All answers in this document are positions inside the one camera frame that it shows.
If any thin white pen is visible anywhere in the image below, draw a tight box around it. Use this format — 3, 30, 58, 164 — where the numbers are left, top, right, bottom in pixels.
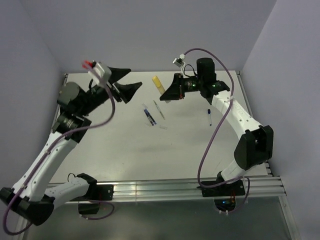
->
207, 108, 212, 126

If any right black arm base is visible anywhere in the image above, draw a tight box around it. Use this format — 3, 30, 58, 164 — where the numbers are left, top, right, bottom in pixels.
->
197, 180, 247, 215

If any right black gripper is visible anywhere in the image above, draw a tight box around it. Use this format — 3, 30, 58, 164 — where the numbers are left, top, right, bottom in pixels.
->
159, 73, 204, 101

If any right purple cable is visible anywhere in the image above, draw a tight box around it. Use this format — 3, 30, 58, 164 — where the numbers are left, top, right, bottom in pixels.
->
182, 47, 251, 214

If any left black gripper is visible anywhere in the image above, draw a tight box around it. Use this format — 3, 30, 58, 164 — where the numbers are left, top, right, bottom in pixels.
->
79, 67, 142, 117

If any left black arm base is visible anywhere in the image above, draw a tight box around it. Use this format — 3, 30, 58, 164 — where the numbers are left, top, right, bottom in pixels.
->
71, 184, 115, 219

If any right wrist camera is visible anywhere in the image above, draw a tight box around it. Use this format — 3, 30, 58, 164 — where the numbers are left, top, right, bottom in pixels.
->
172, 54, 186, 72

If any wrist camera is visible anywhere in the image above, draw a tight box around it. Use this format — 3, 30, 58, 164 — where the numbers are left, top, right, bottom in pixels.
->
82, 61, 112, 88
172, 54, 186, 72

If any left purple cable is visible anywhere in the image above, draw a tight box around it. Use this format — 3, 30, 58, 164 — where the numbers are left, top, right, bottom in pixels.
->
3, 61, 116, 236

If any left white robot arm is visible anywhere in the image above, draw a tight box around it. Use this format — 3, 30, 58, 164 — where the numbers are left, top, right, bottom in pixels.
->
0, 62, 142, 226

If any purple cable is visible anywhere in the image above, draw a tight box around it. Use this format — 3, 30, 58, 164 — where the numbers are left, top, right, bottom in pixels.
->
3, 61, 116, 236
182, 47, 251, 214

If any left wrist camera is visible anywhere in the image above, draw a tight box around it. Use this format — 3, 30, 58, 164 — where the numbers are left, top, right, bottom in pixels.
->
82, 61, 112, 88

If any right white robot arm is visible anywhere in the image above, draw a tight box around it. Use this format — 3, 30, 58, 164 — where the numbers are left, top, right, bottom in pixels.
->
159, 57, 274, 195

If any blue barrel pen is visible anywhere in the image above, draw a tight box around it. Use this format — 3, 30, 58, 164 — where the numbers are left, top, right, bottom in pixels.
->
143, 108, 157, 126

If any yellow highlighter pen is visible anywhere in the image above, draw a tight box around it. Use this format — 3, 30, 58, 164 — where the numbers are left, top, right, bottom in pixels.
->
152, 75, 166, 95

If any aluminium rail frame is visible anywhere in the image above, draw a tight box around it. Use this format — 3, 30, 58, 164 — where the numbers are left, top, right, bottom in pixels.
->
12, 71, 301, 240

